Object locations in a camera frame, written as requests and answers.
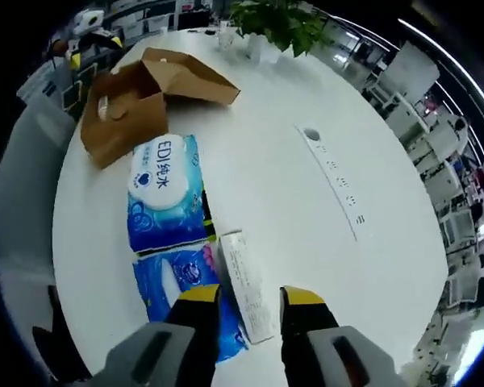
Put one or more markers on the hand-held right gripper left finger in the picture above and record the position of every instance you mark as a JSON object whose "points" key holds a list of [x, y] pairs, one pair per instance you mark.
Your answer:
{"points": [[193, 322]]}

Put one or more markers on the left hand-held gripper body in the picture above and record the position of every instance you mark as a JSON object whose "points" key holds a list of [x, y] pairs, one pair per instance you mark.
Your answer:
{"points": [[88, 22]]}

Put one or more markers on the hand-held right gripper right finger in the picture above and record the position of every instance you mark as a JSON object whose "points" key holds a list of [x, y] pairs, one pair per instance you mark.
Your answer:
{"points": [[302, 322]]}

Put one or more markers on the blue soft tissue pack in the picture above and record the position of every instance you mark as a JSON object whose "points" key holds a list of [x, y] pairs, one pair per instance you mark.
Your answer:
{"points": [[165, 278]]}

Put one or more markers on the white slim carton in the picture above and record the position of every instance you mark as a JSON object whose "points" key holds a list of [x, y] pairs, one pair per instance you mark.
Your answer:
{"points": [[246, 282]]}

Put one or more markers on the brown cardboard shoe box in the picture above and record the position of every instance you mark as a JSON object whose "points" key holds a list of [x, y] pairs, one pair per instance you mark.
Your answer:
{"points": [[125, 133]]}

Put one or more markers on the blue wipes pack white lid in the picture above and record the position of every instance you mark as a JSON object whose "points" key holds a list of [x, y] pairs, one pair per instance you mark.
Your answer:
{"points": [[157, 181]]}

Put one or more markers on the silver metal bottle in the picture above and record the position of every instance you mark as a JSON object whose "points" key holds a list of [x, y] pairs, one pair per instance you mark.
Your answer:
{"points": [[103, 106]]}

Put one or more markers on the white cup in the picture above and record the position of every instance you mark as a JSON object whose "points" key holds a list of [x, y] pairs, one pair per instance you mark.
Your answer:
{"points": [[226, 41]]}

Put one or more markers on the grey mesh chair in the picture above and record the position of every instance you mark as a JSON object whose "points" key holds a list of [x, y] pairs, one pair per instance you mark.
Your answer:
{"points": [[32, 181]]}

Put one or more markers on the desk socket panel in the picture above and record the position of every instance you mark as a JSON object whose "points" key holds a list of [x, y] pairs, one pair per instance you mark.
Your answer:
{"points": [[335, 181]]}

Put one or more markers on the green potted plant white pot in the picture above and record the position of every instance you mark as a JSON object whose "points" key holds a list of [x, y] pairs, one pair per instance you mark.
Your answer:
{"points": [[282, 20]]}

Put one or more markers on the group of white office chairs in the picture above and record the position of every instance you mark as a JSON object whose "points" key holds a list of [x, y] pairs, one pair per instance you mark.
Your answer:
{"points": [[439, 161]]}

